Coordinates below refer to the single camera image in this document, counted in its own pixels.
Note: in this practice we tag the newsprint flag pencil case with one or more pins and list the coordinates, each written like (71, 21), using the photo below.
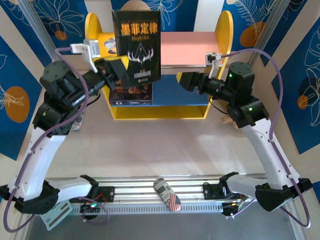
(78, 123)
(166, 195)

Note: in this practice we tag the black antler cover book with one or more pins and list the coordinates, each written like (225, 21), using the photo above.
(140, 37)

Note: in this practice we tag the mint green calculator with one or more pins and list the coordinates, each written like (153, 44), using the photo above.
(60, 216)

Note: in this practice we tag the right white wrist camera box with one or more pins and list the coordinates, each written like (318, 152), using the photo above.
(213, 67)

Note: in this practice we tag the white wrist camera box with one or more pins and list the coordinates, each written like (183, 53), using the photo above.
(91, 48)
(213, 67)

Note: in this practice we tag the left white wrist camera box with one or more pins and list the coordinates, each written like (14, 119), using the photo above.
(91, 48)

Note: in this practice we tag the yellow pink blue bookshelf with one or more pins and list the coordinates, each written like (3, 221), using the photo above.
(185, 50)

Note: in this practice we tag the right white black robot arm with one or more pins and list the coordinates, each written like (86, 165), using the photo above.
(265, 150)

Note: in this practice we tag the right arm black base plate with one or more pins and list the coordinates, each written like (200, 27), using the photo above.
(208, 191)

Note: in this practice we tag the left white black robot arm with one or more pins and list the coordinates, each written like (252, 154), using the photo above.
(40, 160)

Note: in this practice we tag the small black controller board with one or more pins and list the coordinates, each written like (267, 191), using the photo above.
(230, 210)
(87, 207)

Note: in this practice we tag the aluminium corner post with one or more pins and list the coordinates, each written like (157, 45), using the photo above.
(265, 37)
(45, 37)

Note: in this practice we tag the dark blue sage cover book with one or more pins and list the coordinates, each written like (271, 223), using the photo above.
(140, 92)
(130, 103)

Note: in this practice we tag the yellow cartoon cover book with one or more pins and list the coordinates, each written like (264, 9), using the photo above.
(107, 42)

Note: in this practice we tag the aluminium rail frame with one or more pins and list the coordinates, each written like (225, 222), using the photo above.
(140, 190)

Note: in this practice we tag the brown teddy bear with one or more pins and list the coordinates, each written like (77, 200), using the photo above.
(227, 120)

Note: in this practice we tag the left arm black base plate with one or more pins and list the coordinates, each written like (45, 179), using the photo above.
(110, 193)

